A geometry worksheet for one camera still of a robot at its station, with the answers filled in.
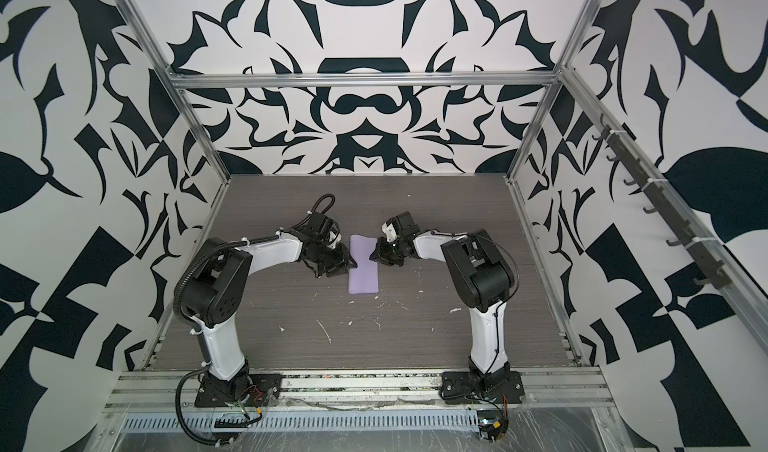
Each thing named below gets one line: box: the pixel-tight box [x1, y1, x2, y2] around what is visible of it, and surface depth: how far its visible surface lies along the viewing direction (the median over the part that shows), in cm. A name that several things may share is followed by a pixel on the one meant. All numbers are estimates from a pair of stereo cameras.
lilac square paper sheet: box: [348, 234, 379, 294], surface depth 96 cm
